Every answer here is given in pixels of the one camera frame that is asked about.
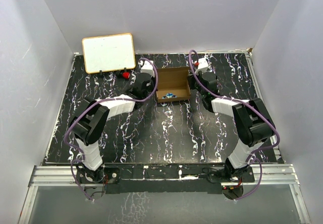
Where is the red black stamp toy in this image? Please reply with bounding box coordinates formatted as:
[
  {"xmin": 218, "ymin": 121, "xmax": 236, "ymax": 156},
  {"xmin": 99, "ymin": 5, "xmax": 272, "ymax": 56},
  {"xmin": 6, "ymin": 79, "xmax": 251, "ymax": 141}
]
[{"xmin": 119, "ymin": 69, "xmax": 130, "ymax": 80}]

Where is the blue toy car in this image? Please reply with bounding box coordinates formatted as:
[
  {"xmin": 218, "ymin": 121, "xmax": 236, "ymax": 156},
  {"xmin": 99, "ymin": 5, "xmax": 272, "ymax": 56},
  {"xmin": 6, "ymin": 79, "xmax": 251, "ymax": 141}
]
[{"xmin": 162, "ymin": 93, "xmax": 177, "ymax": 99}]

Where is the brown cardboard box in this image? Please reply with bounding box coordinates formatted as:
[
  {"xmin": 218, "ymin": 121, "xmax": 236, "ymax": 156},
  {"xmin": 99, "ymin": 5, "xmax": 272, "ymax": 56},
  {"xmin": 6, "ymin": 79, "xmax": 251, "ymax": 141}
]
[{"xmin": 156, "ymin": 67, "xmax": 191, "ymax": 103}]

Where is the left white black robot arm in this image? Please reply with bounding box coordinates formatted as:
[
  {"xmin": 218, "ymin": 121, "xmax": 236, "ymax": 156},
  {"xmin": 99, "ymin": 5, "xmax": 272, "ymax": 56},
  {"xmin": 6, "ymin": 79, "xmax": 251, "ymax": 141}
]
[{"xmin": 66, "ymin": 73, "xmax": 158, "ymax": 183}]

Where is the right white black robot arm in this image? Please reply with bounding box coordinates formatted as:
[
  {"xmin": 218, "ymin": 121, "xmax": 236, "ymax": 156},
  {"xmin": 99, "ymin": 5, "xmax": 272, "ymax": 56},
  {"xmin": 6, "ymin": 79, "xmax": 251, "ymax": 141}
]
[{"xmin": 188, "ymin": 72, "xmax": 274, "ymax": 182}]

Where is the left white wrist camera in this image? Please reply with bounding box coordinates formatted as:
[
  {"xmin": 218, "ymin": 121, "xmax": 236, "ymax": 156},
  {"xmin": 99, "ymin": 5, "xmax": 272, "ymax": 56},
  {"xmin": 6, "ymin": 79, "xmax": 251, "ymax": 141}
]
[{"xmin": 139, "ymin": 60, "xmax": 155, "ymax": 77}]

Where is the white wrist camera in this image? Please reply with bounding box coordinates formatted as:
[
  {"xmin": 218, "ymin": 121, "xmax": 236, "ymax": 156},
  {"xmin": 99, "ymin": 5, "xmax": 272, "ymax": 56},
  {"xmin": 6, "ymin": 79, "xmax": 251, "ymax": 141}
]
[
  {"xmin": 139, "ymin": 60, "xmax": 155, "ymax": 77},
  {"xmin": 194, "ymin": 58, "xmax": 209, "ymax": 75}
]

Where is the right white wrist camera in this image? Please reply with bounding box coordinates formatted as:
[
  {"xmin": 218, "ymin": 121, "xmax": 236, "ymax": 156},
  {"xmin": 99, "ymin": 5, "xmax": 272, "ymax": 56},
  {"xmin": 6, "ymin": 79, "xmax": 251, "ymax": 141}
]
[{"xmin": 194, "ymin": 58, "xmax": 209, "ymax": 75}]

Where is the white board orange frame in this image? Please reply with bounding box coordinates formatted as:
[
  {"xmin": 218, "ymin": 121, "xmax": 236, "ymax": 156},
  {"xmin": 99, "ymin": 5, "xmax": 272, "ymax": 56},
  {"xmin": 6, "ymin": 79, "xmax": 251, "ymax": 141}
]
[{"xmin": 82, "ymin": 33, "xmax": 136, "ymax": 74}]

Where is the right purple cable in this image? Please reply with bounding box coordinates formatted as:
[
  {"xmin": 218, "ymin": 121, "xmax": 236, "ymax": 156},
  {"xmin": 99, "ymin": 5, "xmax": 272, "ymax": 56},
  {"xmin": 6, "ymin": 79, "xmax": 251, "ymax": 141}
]
[{"xmin": 188, "ymin": 49, "xmax": 281, "ymax": 201}]

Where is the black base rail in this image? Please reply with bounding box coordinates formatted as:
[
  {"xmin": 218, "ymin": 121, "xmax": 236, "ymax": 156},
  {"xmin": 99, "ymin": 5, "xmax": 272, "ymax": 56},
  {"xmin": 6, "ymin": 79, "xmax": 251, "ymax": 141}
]
[{"xmin": 71, "ymin": 160, "xmax": 255, "ymax": 194}]

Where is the aluminium frame rail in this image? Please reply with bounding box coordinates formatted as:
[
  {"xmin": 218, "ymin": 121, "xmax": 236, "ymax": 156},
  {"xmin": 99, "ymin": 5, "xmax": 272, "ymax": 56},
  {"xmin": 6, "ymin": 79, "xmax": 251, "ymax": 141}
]
[{"xmin": 19, "ymin": 164, "xmax": 311, "ymax": 223}]

